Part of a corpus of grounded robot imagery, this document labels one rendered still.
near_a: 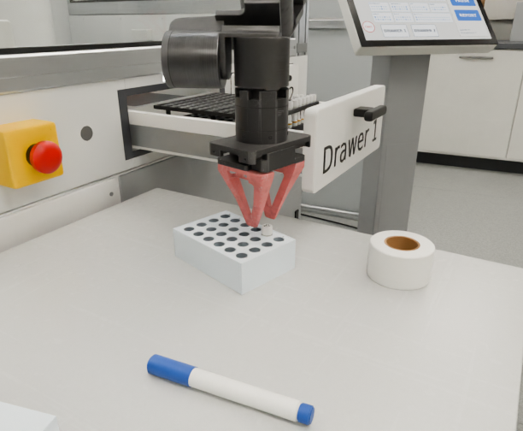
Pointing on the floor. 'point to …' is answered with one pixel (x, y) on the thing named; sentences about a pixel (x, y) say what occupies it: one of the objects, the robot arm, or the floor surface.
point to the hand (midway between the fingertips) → (261, 215)
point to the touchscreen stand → (394, 144)
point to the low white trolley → (243, 331)
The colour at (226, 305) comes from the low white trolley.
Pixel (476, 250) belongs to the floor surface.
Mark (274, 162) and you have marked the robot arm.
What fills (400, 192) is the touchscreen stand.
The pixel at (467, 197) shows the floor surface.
